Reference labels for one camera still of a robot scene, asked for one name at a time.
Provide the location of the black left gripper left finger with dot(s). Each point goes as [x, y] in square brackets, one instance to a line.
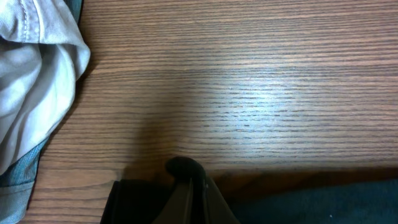
[178, 208]

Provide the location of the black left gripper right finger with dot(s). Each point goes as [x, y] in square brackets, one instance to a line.
[215, 208]

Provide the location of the black t-shirt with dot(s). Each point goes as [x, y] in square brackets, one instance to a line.
[141, 201]

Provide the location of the folded blue denim garment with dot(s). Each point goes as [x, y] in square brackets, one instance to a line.
[17, 184]

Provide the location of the folded beige pants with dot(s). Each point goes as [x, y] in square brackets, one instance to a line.
[42, 56]

